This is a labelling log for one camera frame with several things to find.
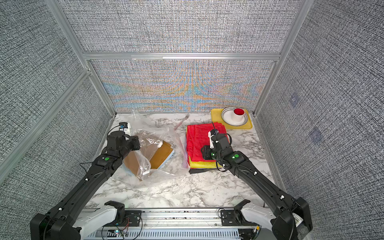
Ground red textured garment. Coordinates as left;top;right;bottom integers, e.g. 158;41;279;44
186;123;227;162

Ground yellow-green shorts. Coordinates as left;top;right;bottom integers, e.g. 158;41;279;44
189;157;216;169

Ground black trousers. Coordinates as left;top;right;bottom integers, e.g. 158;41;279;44
189;169;218;175

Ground clear plastic vacuum bag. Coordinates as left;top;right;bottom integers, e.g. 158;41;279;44
121;110;190;188

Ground mustard brown trousers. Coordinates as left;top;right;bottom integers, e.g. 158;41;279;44
132;131;174;180

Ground light blue trousers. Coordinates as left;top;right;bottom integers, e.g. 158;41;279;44
123;150;175;176

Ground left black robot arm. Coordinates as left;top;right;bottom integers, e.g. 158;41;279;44
30;131;141;240

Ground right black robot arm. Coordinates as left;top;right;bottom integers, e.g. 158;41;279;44
201;130;313;240

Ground white patterned bowl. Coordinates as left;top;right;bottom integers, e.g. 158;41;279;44
221;107;248;127

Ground yellow plastic tray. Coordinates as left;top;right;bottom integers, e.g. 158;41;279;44
211;109;253;130

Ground white cup red inside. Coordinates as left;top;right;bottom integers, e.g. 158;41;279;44
232;108;245;123

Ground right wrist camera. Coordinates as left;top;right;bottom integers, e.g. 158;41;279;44
208;129;219;149

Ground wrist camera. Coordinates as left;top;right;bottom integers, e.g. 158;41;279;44
119;122;131;136
208;129;219;149

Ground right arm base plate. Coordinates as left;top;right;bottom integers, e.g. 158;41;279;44
218;208;258;227

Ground aluminium front rail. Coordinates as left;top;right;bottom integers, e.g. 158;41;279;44
53;207;307;230

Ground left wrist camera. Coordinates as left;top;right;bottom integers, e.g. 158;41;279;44
119;122;131;136

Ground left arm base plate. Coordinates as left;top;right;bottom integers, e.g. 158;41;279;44
105;210;143;229

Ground white slotted cable duct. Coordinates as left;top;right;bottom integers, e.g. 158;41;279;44
85;229;241;240

